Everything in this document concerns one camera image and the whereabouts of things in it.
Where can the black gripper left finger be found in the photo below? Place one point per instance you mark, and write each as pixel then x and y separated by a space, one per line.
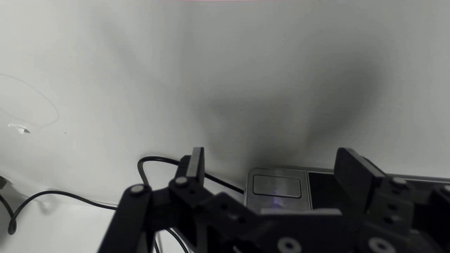
pixel 155 216

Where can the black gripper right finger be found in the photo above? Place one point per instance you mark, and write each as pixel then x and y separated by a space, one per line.
pixel 403 216

